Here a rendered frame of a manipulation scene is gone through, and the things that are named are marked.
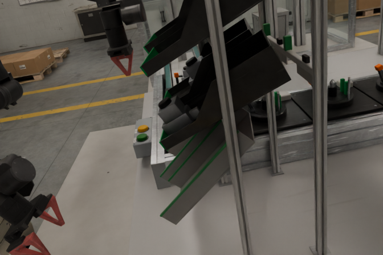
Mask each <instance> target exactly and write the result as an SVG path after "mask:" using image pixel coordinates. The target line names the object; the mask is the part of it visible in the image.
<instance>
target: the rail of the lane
mask: <svg viewBox="0 0 383 255"><path fill-rule="evenodd" d="M164 97H165V86H164V81H163V79H162V75H159V76H154V86H153V118H152V150H151V167H152V171H153V175H154V178H155V181H156V185H157V189H158V190H159V189H162V188H168V187H171V185H170V183H169V182H168V181H166V180H165V179H163V178H160V175H161V174H162V172H163V171H164V170H165V169H166V165H165V154H168V153H169V152H168V151H166V150H165V149H164V148H163V147H162V146H161V145H160V143H159V141H160V138H161V134H162V131H163V128H162V124H163V120H162V119H161V118H160V116H159V115H158V111H159V107H158V104H159V102H160V101H161V100H163V99H164Z"/></svg>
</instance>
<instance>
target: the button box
mask: <svg viewBox="0 0 383 255"><path fill-rule="evenodd" d="M152 118H153V117H149V118H143V119H140V120H136V127H135V134H134V140H133V148H134V151H135V154H136V158H137V159H138V158H143V157H149V156H151V150H152ZM141 125H147V126H148V130H146V131H144V132H139V131H138V129H137V128H138V127H139V126H141ZM142 133H145V134H147V136H148V138H147V139H146V140H144V141H138V140H137V138H136V137H137V136H138V135H139V134H142Z"/></svg>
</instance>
